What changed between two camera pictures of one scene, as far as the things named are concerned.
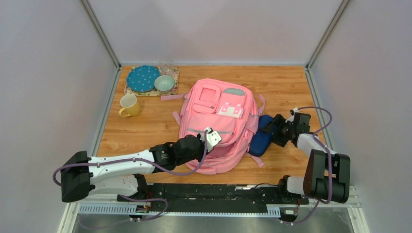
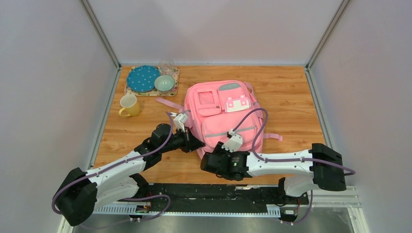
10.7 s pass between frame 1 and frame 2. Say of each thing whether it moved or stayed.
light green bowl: stayed
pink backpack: moved
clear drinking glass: stayed
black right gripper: moved
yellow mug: stayed
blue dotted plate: stayed
